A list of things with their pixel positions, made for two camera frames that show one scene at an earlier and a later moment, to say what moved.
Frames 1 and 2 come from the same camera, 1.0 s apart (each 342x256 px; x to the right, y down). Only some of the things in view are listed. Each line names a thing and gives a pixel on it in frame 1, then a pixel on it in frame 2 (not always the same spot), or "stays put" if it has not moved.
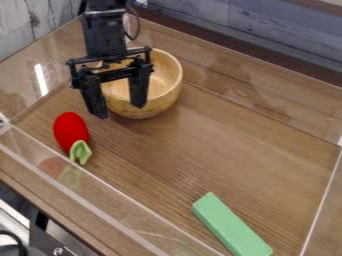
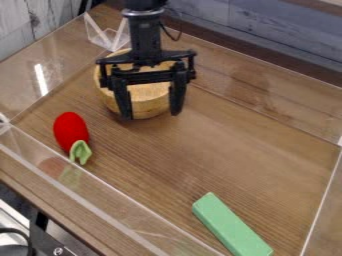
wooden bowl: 164,80 stays put
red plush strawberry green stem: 71,132 stays put
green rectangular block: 227,225 stays put
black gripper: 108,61 -> 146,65
